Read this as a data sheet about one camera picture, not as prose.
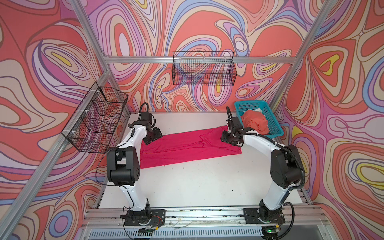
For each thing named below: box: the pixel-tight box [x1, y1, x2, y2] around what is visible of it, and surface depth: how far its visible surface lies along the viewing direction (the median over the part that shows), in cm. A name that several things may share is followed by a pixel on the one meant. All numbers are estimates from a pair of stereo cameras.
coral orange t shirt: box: [241, 110, 270, 135], surface depth 107 cm
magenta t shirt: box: [140, 125, 242, 169], surface depth 99 cm
